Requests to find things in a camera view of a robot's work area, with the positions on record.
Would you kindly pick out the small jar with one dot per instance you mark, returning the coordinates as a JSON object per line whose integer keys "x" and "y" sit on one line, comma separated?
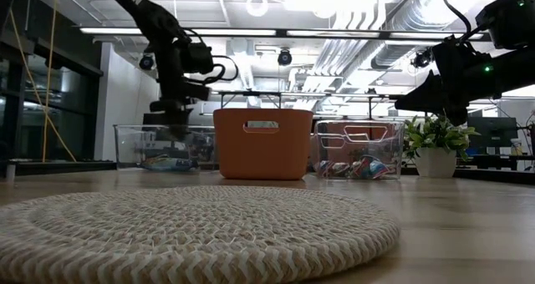
{"x": 516, "y": 148}

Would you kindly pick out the long white light bar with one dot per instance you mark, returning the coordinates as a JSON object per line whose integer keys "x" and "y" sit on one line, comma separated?
{"x": 108, "y": 31}

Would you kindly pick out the wide clear plastic bin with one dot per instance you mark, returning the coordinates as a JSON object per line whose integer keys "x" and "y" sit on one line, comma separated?
{"x": 125, "y": 146}

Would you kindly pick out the black office desk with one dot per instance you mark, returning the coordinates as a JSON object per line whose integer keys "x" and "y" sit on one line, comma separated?
{"x": 493, "y": 160}

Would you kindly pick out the orange plastic bin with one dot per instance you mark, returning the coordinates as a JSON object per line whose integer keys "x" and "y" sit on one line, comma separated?
{"x": 267, "y": 158}

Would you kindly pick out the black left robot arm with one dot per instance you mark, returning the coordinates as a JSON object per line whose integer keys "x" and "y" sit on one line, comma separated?
{"x": 154, "y": 18}

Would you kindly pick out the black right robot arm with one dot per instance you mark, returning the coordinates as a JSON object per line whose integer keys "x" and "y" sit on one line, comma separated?
{"x": 514, "y": 67}

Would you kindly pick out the green potted plant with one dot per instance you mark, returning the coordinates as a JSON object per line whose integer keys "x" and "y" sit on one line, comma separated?
{"x": 436, "y": 133}

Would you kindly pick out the black round ceiling spotlight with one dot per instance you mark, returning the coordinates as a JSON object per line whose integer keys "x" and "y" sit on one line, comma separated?
{"x": 146, "y": 62}
{"x": 422, "y": 58}
{"x": 284, "y": 57}

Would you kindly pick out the black computer monitor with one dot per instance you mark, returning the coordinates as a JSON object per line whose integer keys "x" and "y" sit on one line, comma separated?
{"x": 493, "y": 133}

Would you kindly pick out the black aluminium table frame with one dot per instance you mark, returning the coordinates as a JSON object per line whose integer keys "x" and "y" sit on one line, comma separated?
{"x": 62, "y": 166}

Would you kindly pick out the red and blue granola bar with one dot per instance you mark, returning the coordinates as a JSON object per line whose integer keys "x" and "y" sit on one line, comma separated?
{"x": 363, "y": 167}

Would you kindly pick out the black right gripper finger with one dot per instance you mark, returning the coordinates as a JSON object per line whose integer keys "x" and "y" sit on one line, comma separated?
{"x": 424, "y": 96}

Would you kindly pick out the round ceiling lamp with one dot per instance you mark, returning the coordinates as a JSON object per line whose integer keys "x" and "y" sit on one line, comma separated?
{"x": 257, "y": 6}

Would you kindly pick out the narrow clear plastic bin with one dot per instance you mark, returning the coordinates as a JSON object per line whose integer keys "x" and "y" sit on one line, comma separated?
{"x": 376, "y": 138}

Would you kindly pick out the black frame stand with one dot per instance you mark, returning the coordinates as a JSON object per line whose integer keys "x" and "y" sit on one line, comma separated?
{"x": 251, "y": 93}

